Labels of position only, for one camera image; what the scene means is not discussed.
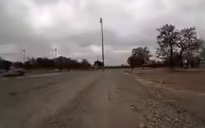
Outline brown dirt road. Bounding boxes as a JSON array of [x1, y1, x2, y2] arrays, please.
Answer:
[[0, 68, 205, 128]]

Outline reddish bare ground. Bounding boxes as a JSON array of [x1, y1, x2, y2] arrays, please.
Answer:
[[124, 67, 205, 98]]

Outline large bare tree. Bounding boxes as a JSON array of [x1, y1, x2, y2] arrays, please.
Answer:
[[177, 27, 202, 69], [155, 23, 182, 69]]

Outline small dark tree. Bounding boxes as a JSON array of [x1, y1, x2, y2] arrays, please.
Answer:
[[126, 46, 152, 69]]

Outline tall light pole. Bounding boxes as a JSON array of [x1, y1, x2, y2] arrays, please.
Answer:
[[99, 17, 106, 69]]

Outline pale low vehicle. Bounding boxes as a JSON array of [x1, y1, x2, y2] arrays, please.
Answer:
[[2, 68, 26, 78]]

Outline distant row of trees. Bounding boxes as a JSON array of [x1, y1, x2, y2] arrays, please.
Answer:
[[3, 55, 105, 71]]

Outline thin distant pole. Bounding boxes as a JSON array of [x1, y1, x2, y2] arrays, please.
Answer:
[[21, 48, 27, 64], [53, 47, 59, 60]]

